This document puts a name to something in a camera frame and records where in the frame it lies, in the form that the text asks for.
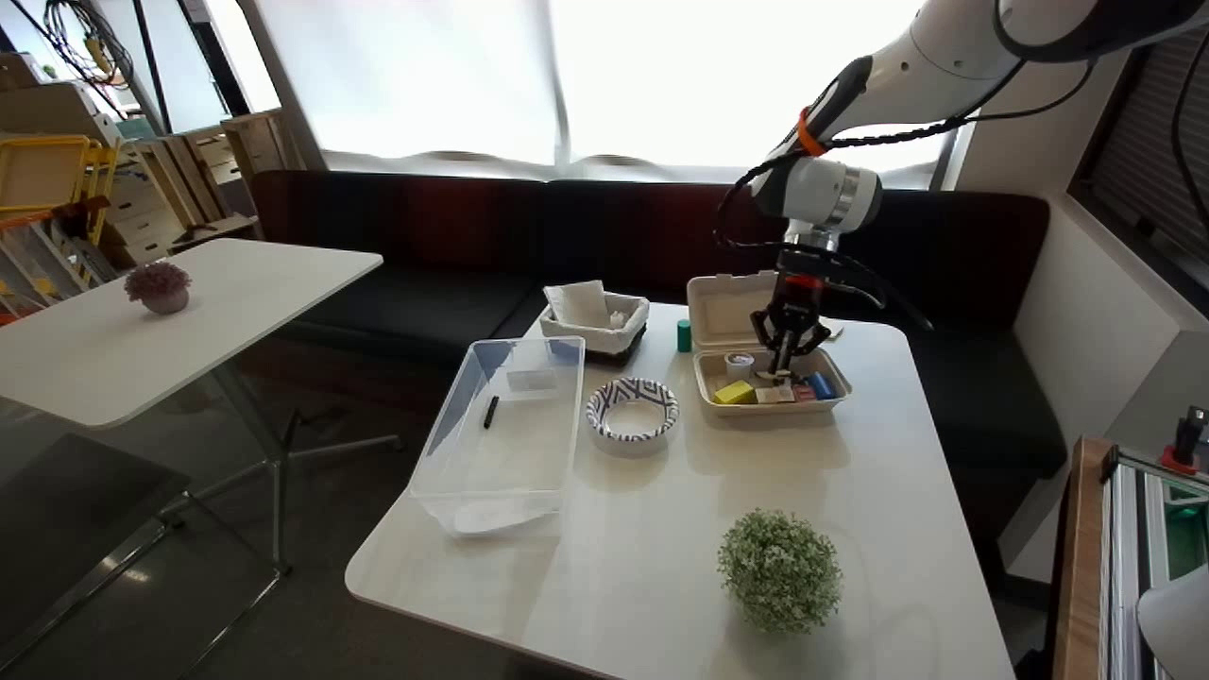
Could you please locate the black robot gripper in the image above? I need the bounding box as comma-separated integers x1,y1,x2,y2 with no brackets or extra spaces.
751,245,841,375

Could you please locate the beige takeaway clamshell pack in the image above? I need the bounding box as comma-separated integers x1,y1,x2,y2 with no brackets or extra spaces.
687,273,849,421

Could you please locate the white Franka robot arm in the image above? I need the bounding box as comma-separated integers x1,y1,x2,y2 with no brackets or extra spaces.
745,0,1209,375

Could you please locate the white small cup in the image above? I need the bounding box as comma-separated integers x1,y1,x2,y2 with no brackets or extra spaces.
725,353,756,379

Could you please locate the blue cylinder block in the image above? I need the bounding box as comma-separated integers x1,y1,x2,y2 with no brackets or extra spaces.
809,375,841,401

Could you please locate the yellow block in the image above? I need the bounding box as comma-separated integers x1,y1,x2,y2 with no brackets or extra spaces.
711,380,756,404

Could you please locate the green small block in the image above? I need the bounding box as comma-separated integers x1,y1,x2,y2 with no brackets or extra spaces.
678,318,692,350

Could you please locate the blue patterned paper bowl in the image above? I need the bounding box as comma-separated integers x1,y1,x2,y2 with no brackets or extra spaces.
585,379,678,449

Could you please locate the dark bench sofa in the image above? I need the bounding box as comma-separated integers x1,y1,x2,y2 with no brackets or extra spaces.
255,170,1065,541

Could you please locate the white square container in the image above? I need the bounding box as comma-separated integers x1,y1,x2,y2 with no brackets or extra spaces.
540,279,649,353

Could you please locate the green round artificial plant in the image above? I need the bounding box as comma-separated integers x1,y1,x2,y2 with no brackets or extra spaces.
720,508,841,636

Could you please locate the clear plastic storage bin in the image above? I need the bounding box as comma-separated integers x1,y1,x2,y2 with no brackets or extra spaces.
410,335,585,536

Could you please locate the red black clamp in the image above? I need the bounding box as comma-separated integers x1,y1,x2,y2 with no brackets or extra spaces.
1162,404,1209,477

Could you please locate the white side table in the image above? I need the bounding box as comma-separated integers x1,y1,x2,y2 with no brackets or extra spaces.
0,239,381,428

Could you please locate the purple potted plant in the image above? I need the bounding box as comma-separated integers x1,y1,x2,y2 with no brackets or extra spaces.
125,260,191,318

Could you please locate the wooden shelf unit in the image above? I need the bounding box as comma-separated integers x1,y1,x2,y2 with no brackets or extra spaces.
111,109,305,264

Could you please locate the yellow cart frame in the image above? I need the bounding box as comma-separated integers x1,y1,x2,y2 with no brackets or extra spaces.
0,131,120,245

